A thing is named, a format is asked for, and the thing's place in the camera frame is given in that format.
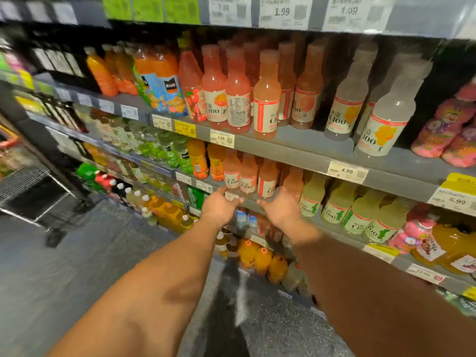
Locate person's right hand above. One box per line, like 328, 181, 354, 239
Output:
257, 186, 304, 231

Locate person's left hand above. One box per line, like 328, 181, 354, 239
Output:
201, 186, 245, 229

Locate person's left forearm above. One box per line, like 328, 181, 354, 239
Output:
46, 217, 231, 357

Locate person's right forearm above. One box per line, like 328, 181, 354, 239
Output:
277, 221, 476, 357

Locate group of small mixed bottles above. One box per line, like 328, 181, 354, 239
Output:
236, 210, 283, 242

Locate green drink pack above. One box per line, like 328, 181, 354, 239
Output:
186, 186, 209, 210

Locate orange soda bottle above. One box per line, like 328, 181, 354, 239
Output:
207, 143, 226, 182
187, 139, 210, 180

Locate brown tea bottle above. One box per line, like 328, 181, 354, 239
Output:
216, 232, 240, 259

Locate pale yellow juice bottle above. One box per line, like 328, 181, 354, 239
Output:
299, 173, 328, 218
342, 189, 387, 235
364, 197, 417, 244
322, 181, 357, 224

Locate squat orange drink bottle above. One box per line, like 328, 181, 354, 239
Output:
238, 239, 259, 270
268, 254, 289, 285
254, 247, 274, 276

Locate grey metal shelf unit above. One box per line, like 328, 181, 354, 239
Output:
0, 0, 476, 320

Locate row of yellow drink bottles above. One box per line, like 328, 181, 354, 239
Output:
149, 197, 196, 235

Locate squat pale drink bottle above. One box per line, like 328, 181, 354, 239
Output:
281, 262, 305, 293

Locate row of green tea bottles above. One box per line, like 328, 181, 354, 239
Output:
89, 109, 194, 175

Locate peach juice bottle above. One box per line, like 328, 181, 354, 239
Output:
277, 41, 297, 127
253, 49, 282, 141
290, 42, 325, 130

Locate row of white capped bottles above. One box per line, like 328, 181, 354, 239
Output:
95, 173, 157, 220

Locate red fruit label juice bottle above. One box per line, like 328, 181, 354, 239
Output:
178, 37, 208, 123

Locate blue label orange juice bottle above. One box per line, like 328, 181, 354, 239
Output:
154, 44, 188, 117
134, 46, 164, 114

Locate cloudy white drink bottle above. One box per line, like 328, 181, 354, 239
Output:
324, 42, 379, 142
354, 59, 434, 160
353, 52, 410, 143

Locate group of green soda bottles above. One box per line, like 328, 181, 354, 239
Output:
76, 163, 108, 192

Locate pink floral drink bottle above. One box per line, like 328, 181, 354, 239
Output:
388, 204, 441, 255
411, 83, 476, 159
441, 124, 476, 168

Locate plain orange juice bottle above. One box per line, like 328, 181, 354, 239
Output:
85, 47, 119, 98
102, 44, 129, 94
113, 44, 139, 96

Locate row of small price tags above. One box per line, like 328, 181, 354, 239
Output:
56, 87, 139, 120

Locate large orange juice bottle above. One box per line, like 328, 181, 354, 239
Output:
411, 215, 476, 275

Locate large white price tag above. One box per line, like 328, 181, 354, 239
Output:
323, 0, 395, 33
259, 0, 314, 30
208, 0, 253, 27

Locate yellow and white price tag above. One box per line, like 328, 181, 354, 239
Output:
428, 173, 476, 217

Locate strip of green shelf labels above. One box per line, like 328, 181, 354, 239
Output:
102, 0, 201, 24

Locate row of dark drink bottles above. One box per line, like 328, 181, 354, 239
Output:
30, 31, 88, 78

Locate group of colourful packets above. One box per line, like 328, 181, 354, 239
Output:
0, 48, 35, 89

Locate wire shopping cart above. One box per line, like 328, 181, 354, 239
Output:
0, 124, 97, 249

